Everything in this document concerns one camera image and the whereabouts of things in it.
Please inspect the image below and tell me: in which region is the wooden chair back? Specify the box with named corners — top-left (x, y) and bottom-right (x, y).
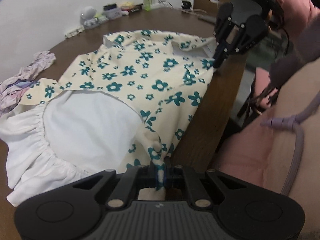
top-left (193, 0), bottom-right (231, 16)

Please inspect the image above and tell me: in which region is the cream green floral dress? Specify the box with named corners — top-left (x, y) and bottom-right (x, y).
top-left (1, 29), bottom-right (215, 206)

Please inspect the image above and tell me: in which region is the person pink clothing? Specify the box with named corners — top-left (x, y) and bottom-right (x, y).
top-left (214, 0), bottom-right (319, 239)

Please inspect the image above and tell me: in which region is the purple drawstring cord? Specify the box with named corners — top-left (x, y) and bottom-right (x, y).
top-left (260, 96), bottom-right (320, 196)

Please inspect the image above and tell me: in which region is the green liquid bottle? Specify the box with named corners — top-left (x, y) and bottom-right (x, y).
top-left (143, 0), bottom-right (152, 11)

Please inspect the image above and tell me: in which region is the white power strip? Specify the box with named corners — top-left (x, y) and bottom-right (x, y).
top-left (151, 2), bottom-right (170, 10)

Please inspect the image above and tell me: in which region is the white letter block row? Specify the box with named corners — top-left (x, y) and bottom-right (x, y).
top-left (65, 25), bottom-right (85, 39)

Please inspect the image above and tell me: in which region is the white astronaut figurine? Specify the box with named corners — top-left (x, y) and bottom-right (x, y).
top-left (80, 6), bottom-right (99, 30)

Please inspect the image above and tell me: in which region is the pink purple patterned garment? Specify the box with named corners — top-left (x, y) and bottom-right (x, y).
top-left (1, 51), bottom-right (56, 116)

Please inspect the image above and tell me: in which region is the small black clock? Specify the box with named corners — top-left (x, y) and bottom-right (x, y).
top-left (181, 0), bottom-right (192, 10)

